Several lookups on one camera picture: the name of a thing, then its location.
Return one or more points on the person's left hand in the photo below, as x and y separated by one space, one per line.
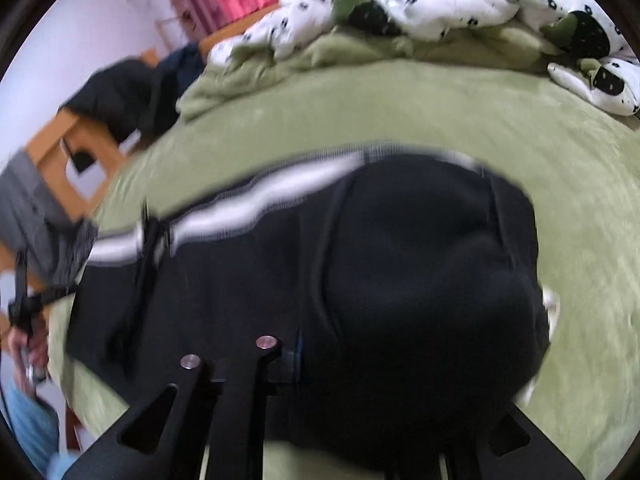
25 355

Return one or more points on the black pants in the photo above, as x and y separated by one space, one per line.
400 285

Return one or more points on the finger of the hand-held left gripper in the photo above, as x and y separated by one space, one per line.
147 242

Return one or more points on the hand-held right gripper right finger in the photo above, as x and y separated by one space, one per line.
545 465

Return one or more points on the green fleece blanket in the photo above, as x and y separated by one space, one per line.
575 210

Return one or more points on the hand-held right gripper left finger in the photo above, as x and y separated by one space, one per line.
285 367

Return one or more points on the wooden bed frame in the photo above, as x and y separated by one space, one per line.
55 145

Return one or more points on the grey jeans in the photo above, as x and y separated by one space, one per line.
35 200

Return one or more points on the black jacket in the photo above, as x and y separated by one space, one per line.
120 95

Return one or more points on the navy garment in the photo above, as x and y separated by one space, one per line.
182 70

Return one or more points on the white flower-print quilt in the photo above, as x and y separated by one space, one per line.
450 5

